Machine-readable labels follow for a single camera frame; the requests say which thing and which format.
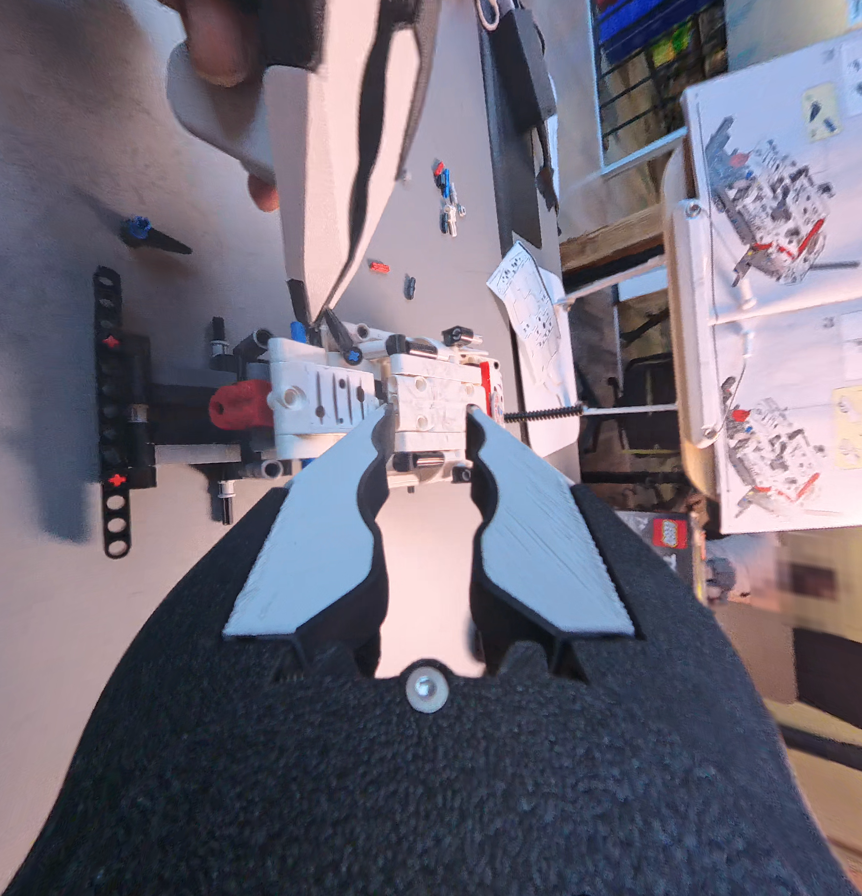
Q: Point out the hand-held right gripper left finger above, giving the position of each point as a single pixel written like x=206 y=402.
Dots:
x=312 y=560

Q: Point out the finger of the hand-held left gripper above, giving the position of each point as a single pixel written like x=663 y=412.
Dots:
x=312 y=175
x=403 y=105

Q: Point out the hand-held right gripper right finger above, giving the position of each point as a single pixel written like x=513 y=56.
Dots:
x=550 y=560

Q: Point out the black lego tooth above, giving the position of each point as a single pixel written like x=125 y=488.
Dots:
x=158 y=241
x=340 y=332

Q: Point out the white lego truck model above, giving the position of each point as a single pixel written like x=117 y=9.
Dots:
x=312 y=399

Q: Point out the lego instruction booklet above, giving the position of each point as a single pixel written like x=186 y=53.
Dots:
x=788 y=350

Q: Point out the lego set box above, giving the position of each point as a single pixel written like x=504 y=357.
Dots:
x=669 y=535

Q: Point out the white lego connector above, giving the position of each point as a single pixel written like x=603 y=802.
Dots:
x=450 y=220

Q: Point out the person's left hand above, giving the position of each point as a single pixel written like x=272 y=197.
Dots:
x=214 y=35

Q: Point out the white sticker sheet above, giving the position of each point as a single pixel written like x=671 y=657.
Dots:
x=529 y=308

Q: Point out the white booklet stand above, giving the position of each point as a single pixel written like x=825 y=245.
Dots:
x=690 y=315

